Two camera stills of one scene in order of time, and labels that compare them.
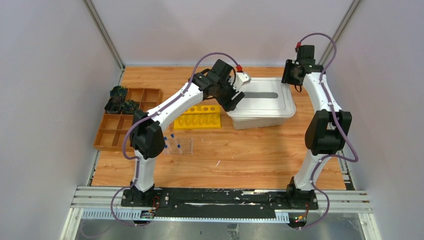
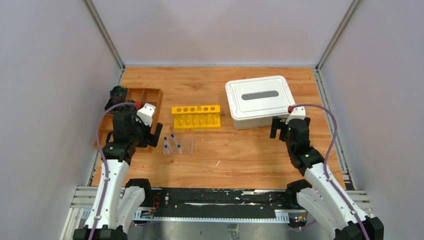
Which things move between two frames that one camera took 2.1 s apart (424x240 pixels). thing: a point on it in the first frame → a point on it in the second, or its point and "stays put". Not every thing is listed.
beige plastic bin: (258, 122) stays put
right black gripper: (287, 78) → (279, 124)
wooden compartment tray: (114, 127) stays put
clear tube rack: (184, 146) stays put
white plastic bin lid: (265, 97) stays put
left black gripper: (232, 100) → (145, 133)
